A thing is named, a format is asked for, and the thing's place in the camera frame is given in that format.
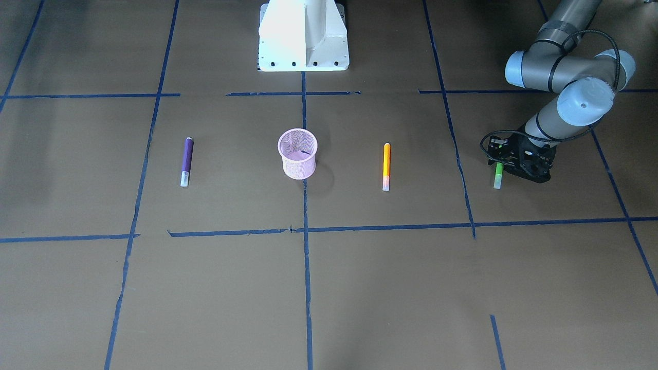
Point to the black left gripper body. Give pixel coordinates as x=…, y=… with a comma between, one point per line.
x=532, y=159

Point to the green highlighter pen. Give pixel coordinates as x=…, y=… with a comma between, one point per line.
x=497, y=181

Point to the orange highlighter pen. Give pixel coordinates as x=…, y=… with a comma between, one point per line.
x=386, y=167

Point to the purple highlighter pen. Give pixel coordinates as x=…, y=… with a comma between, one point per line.
x=186, y=162

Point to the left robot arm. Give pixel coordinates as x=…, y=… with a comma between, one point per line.
x=585, y=90

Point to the pink mesh pen holder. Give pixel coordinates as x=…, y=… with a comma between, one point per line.
x=297, y=148

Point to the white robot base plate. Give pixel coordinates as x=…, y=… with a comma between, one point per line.
x=303, y=36

